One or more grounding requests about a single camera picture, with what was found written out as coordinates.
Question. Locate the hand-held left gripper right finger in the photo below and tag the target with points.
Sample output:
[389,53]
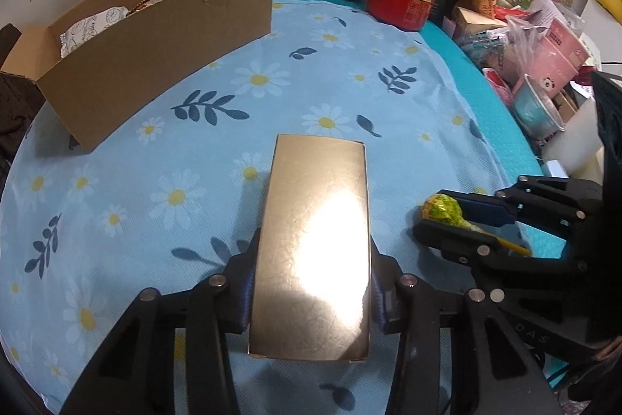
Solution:
[384,298]

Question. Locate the white bread packet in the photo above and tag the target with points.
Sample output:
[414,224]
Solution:
[92,28]

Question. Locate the pink paper cups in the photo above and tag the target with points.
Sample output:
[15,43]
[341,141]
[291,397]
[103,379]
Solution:
[563,50]

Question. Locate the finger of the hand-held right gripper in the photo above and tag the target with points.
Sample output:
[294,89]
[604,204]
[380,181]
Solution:
[486,211]
[452,242]

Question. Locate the gold box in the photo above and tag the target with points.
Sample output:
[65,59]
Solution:
[311,249]

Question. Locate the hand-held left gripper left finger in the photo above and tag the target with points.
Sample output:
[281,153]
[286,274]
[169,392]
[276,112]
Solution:
[243,293]

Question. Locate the light blue paper bowl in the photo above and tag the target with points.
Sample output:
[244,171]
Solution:
[537,106]

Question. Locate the green lollipop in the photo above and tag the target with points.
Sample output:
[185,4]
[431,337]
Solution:
[440,210]

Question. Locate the white cylinder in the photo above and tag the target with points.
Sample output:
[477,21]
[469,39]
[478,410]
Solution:
[578,138]

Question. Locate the small beige carton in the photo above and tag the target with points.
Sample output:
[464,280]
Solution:
[476,23]

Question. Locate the cardboard box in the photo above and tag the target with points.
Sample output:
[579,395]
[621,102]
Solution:
[146,74]

